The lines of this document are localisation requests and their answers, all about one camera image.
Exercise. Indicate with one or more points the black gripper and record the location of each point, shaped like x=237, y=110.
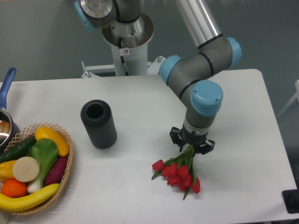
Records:
x=181, y=137

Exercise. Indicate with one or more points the red tulip bouquet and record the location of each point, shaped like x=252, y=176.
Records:
x=179, y=171

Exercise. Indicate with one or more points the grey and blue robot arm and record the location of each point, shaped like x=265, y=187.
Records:
x=188, y=79

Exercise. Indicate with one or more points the dark grey ribbed vase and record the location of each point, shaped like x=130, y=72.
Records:
x=98, y=121

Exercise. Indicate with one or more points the black device at table edge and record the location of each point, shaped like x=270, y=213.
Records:
x=291, y=200

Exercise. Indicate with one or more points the purple sweet potato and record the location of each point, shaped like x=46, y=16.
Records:
x=56, y=173

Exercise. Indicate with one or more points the green bok choy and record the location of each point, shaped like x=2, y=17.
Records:
x=45, y=152

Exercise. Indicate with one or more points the woven wicker basket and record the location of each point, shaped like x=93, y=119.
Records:
x=30, y=131

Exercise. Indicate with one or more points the beige round disc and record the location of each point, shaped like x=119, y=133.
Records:
x=26, y=169

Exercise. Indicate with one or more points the green cucumber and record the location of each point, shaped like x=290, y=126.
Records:
x=18, y=150

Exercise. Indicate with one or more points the orange fruit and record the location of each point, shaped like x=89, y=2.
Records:
x=14, y=188

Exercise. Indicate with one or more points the yellow pepper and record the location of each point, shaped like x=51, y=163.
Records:
x=6, y=170

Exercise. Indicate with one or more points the yellow banana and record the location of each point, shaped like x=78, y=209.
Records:
x=27, y=202

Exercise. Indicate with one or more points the white frame at right edge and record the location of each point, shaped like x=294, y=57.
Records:
x=290, y=104

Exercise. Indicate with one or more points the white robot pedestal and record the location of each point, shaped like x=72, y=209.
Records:
x=129, y=47

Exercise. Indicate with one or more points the blue handled saucepan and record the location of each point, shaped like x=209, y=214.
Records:
x=8, y=128

